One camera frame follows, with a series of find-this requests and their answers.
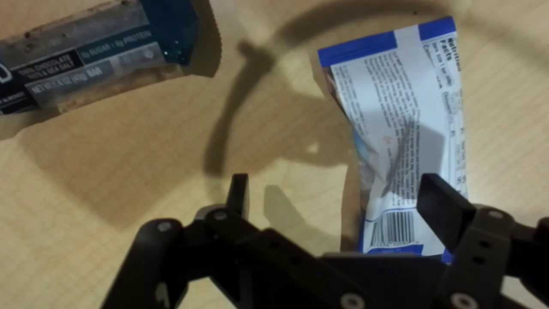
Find dark KIND snack bar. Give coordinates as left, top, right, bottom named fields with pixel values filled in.
left=0, top=0, right=198, bottom=115

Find white and blue packet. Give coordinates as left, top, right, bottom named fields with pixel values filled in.
left=317, top=17, right=466, bottom=262

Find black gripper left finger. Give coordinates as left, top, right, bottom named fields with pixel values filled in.
left=101, top=173, right=366, bottom=309

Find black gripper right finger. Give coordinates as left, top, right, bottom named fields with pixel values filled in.
left=416, top=173, right=549, bottom=309

